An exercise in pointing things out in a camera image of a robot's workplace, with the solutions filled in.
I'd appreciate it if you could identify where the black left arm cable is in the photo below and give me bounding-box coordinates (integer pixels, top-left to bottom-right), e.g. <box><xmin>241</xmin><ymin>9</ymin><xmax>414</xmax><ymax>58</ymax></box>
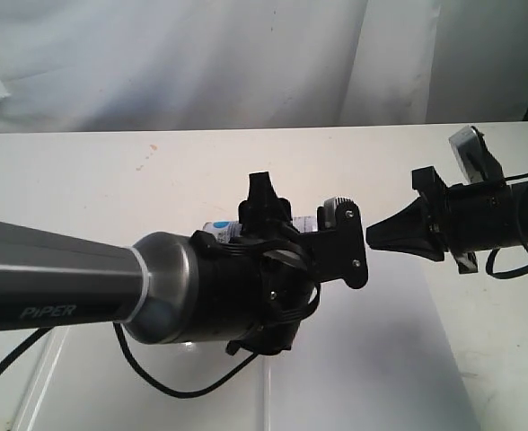
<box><xmin>0</xmin><ymin>322</ymin><xmax>265</xmax><ymax>399</ymax></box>

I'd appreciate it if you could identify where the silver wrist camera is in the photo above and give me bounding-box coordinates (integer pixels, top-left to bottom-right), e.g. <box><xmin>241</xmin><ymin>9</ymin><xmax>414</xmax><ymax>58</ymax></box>
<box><xmin>448</xmin><ymin>126</ymin><xmax>505</xmax><ymax>184</ymax></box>
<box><xmin>299</xmin><ymin>197</ymin><xmax>368</xmax><ymax>289</ymax></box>

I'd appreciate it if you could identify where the white polka-dot spray can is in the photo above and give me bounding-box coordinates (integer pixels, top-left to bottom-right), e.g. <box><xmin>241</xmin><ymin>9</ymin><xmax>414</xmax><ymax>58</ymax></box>
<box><xmin>202</xmin><ymin>216</ymin><xmax>318</xmax><ymax>243</ymax></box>

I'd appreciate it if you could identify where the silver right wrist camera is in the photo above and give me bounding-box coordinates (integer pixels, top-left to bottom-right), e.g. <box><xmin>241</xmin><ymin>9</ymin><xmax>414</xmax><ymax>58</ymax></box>
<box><xmin>448</xmin><ymin>126</ymin><xmax>505</xmax><ymax>184</ymax></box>

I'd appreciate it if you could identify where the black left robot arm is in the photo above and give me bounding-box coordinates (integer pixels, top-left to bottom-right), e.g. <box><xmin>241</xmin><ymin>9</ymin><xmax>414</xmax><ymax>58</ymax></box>
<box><xmin>0</xmin><ymin>172</ymin><xmax>320</xmax><ymax>355</ymax></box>

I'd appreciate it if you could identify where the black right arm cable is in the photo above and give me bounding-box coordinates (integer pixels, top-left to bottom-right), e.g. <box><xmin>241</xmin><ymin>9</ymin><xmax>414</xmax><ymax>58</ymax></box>
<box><xmin>486</xmin><ymin>172</ymin><xmax>528</xmax><ymax>279</ymax></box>

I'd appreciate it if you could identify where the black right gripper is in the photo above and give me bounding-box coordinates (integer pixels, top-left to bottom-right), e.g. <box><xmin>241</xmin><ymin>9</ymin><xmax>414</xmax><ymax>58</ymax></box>
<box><xmin>365</xmin><ymin>166</ymin><xmax>514</xmax><ymax>275</ymax></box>

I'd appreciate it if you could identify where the white paper sheet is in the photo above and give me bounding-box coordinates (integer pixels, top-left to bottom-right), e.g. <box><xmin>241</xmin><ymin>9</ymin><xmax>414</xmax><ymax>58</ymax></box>
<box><xmin>264</xmin><ymin>251</ymin><xmax>479</xmax><ymax>430</ymax></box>

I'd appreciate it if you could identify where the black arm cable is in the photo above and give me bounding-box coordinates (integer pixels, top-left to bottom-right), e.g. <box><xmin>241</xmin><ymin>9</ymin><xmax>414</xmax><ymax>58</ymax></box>
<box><xmin>0</xmin><ymin>322</ymin><xmax>265</xmax><ymax>399</ymax></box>
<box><xmin>486</xmin><ymin>172</ymin><xmax>528</xmax><ymax>279</ymax></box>

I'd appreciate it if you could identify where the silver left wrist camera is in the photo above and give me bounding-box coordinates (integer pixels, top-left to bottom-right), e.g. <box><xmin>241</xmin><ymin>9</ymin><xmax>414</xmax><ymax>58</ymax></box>
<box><xmin>299</xmin><ymin>197</ymin><xmax>368</xmax><ymax>289</ymax></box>

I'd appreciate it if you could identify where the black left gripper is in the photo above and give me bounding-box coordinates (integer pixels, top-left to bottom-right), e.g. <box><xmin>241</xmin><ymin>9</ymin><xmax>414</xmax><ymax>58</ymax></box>
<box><xmin>190</xmin><ymin>172</ymin><xmax>319</xmax><ymax>356</ymax></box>

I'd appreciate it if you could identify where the white square plastic tray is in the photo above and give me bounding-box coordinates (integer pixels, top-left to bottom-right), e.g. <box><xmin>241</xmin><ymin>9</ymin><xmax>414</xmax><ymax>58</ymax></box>
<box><xmin>13</xmin><ymin>324</ymin><xmax>269</xmax><ymax>430</ymax></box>

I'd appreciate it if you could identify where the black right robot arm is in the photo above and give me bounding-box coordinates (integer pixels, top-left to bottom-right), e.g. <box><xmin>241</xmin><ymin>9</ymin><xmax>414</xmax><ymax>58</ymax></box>
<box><xmin>365</xmin><ymin>166</ymin><xmax>528</xmax><ymax>280</ymax></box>

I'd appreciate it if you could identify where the white backdrop cloth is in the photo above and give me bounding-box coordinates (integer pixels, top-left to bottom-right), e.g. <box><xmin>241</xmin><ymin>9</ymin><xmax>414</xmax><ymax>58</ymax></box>
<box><xmin>0</xmin><ymin>1</ymin><xmax>528</xmax><ymax>133</ymax></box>

